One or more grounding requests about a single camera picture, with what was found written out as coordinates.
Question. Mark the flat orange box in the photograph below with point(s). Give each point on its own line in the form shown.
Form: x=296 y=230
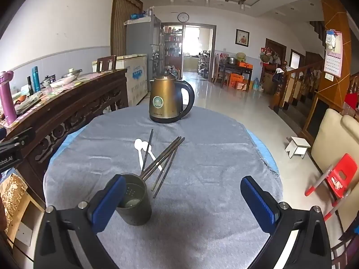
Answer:
x=244 y=65

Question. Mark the white bowl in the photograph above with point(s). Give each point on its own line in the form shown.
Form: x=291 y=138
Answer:
x=63 y=82

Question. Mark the dark wooden side table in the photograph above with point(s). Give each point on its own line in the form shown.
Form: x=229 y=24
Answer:
x=238 y=71

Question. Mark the carved wooden sideboard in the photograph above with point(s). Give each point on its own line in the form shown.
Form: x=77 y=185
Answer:
x=70 y=112

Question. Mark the low orange box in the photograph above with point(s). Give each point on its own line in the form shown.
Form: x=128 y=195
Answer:
x=244 y=86

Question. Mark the clear water jug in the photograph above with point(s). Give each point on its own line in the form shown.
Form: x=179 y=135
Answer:
x=255 y=84

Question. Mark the metal basin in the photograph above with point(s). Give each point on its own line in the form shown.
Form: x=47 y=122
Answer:
x=231 y=60

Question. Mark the shelf with bottles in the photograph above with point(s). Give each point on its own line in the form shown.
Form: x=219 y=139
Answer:
x=172 y=44

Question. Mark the dark grey utensil holder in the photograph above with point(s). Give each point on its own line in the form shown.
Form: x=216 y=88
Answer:
x=137 y=213

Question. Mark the wooden dining chair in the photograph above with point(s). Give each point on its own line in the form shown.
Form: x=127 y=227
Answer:
x=106 y=63

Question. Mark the wooden glass-door cabinet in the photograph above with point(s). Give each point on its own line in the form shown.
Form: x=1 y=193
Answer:
x=315 y=117

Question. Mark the gold foil packet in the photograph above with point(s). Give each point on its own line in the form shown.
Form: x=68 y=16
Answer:
x=12 y=199

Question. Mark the grey refrigerator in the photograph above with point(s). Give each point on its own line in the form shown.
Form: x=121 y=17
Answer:
x=140 y=36

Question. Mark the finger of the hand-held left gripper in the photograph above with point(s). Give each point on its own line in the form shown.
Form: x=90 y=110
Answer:
x=19 y=138

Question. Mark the brown wooden door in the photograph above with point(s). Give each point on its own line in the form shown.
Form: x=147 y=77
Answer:
x=123 y=19

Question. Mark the framed wall picture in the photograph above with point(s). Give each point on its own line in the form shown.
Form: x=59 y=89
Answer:
x=242 y=37

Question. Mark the grey table cloth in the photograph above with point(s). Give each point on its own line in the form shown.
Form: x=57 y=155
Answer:
x=202 y=157

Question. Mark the beige sofa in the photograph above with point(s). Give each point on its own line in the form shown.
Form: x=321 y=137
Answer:
x=331 y=134

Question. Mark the light blue table cover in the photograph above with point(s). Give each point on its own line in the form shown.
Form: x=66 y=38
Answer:
x=259 y=145

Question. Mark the pink wall calendar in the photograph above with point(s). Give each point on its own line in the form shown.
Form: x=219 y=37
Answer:
x=333 y=58

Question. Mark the round wall clock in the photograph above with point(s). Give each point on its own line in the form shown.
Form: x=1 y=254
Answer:
x=183 y=17

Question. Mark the wooden stair railing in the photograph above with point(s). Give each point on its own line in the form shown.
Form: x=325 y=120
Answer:
x=300 y=81

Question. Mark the purple thermos bottle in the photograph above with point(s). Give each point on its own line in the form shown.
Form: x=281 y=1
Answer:
x=7 y=101

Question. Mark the small lidded pot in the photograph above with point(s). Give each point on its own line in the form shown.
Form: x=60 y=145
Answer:
x=48 y=81

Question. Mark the dark glass bottle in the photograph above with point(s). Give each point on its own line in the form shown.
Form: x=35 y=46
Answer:
x=30 y=86

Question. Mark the small white stool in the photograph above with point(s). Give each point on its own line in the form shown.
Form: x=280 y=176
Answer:
x=300 y=143

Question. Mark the metal pan with lid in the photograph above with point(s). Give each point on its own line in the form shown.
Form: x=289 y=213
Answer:
x=72 y=72

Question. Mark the green basket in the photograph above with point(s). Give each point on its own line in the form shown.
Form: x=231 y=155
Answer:
x=240 y=56

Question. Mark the blue thermos bottle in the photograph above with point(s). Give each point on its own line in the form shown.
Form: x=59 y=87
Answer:
x=36 y=80

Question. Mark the gold electric kettle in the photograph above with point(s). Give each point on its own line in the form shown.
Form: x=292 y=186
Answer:
x=165 y=101

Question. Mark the white chest freezer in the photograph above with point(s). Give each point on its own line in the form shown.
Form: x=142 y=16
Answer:
x=136 y=81

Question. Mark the cardboard box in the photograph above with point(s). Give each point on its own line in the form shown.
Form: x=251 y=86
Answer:
x=26 y=221

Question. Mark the red plastic chair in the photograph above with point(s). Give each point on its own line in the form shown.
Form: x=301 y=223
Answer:
x=340 y=176

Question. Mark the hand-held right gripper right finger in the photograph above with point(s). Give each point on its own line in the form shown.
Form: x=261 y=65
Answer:
x=258 y=204

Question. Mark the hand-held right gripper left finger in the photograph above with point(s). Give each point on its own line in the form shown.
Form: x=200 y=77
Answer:
x=110 y=201

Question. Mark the tall orange box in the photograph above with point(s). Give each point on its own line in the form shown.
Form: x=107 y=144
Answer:
x=235 y=80

